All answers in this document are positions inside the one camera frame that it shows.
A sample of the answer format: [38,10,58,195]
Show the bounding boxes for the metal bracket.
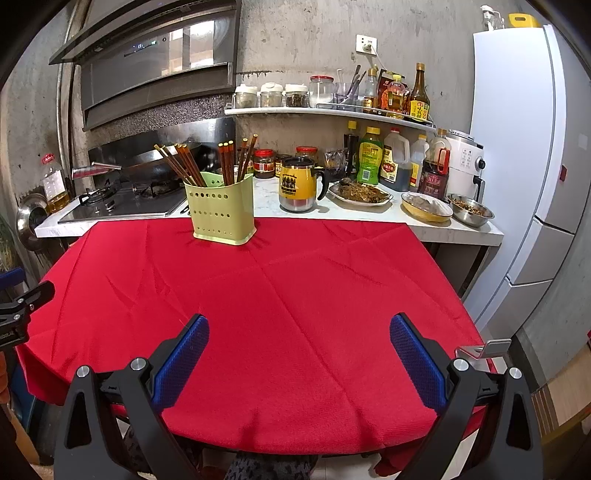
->
[455,339,512,361]

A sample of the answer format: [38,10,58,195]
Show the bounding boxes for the wooden box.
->
[531,378,591,444]

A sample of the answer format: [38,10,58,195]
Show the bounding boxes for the gold cap bottle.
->
[362,68,380,114]

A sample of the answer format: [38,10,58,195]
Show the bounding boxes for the white lid spice jar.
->
[259,82,284,108]
[233,84,259,109]
[283,83,309,108]

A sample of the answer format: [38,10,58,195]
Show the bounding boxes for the clear glass bottle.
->
[480,4,508,32]

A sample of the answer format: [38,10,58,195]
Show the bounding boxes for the large oil bottle red cap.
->
[41,154,71,214]

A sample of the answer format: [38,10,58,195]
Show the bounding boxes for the yellow cooking oil bottle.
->
[385,76,411,118]

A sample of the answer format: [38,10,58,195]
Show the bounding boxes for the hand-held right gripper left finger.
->
[53,314,210,480]

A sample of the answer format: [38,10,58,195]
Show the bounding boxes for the yellow-rimmed oval dish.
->
[401,191,454,223]

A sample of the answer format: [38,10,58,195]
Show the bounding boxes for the yellow mug black handle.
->
[278,157,329,213]

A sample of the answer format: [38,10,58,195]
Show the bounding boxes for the white refrigerator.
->
[462,25,591,330]

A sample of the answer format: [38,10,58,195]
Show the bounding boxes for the red seasoning packet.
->
[378,70,398,114]

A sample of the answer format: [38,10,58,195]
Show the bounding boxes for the green plastic chopstick holder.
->
[183,172,257,247]

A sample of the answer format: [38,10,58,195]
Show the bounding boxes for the gas stove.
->
[58,182,188,224]

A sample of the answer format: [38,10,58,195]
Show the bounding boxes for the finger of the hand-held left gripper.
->
[14,281,55,319]

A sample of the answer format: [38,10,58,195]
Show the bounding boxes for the white wall shelf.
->
[225,105,437,130]

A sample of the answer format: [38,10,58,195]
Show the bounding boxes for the red tablecloth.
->
[16,219,499,478]

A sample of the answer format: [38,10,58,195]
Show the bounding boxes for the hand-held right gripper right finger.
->
[390,312,544,480]

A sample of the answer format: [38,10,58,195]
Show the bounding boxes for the steel range hood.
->
[48,0,243,132]

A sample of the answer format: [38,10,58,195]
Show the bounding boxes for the plate of cooked food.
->
[328,179,394,205]

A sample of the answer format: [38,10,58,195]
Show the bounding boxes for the dark liquid jug red cap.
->
[379,128,411,191]

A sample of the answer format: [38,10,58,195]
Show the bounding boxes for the steel wok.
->
[71,141,204,181]

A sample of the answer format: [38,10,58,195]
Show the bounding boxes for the set of wooden chopsticks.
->
[154,134,259,188]

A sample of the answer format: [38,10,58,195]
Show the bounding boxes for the leopard print pants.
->
[122,425,319,480]

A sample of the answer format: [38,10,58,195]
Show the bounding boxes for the white air fryer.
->
[443,130,486,204]

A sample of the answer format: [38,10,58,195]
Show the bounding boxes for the green bottle yellow cap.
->
[356,127,384,185]

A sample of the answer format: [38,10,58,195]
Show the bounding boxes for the dark soy sauce bottle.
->
[342,121,361,181]

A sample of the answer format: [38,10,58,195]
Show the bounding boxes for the clear utensil cup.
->
[335,82,363,110]

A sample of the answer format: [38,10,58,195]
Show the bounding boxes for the white jug yellow label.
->
[409,134,431,188]

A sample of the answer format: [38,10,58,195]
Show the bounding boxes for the steel bowl with food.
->
[445,194,495,229]

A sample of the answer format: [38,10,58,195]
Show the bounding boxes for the red lid glass jar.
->
[308,75,335,109]

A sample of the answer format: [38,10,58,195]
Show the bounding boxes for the tall brown bottle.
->
[406,63,431,123]

